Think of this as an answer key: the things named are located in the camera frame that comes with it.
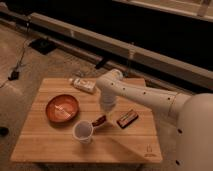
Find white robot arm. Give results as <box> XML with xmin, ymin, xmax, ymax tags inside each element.
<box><xmin>96</xmin><ymin>69</ymin><xmax>213</xmax><ymax>171</ymax></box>

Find white plastic bottle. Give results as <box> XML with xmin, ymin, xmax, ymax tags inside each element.
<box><xmin>69</xmin><ymin>78</ymin><xmax>95</xmax><ymax>93</ymax></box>

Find dark chocolate bar packet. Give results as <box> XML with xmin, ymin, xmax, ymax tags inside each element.
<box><xmin>117</xmin><ymin>110</ymin><xmax>139</xmax><ymax>129</ymax></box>

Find white plastic cup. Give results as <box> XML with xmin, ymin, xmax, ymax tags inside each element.
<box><xmin>73</xmin><ymin>120</ymin><xmax>94</xmax><ymax>144</ymax></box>

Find orange bowl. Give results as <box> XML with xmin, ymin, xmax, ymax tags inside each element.
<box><xmin>45</xmin><ymin>94</ymin><xmax>79</xmax><ymax>123</ymax></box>

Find wooden table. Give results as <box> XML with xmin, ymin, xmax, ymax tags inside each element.
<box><xmin>11</xmin><ymin>78</ymin><xmax>162</xmax><ymax>163</ymax></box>

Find black floor plate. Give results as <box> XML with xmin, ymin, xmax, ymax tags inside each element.
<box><xmin>29</xmin><ymin>38</ymin><xmax>56</xmax><ymax>55</ymax></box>

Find black cable with plug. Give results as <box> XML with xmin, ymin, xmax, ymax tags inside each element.
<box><xmin>7</xmin><ymin>23</ymin><xmax>31</xmax><ymax>81</ymax></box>

